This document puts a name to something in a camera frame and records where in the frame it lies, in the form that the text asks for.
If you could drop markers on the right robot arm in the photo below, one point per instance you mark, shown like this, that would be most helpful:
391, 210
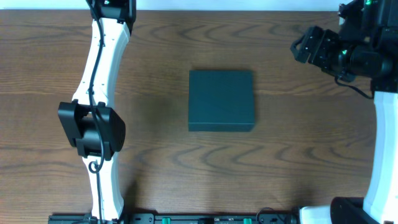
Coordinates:
361, 56

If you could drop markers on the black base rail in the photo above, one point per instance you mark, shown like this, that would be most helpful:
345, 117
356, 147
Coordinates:
265, 218

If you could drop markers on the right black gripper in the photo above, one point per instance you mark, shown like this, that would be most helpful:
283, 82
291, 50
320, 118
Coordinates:
314, 46

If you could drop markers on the dark green box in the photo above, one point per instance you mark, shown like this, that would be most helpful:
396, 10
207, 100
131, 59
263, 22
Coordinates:
221, 101

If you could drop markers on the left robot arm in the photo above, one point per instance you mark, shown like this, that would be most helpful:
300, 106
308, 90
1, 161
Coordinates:
89, 120

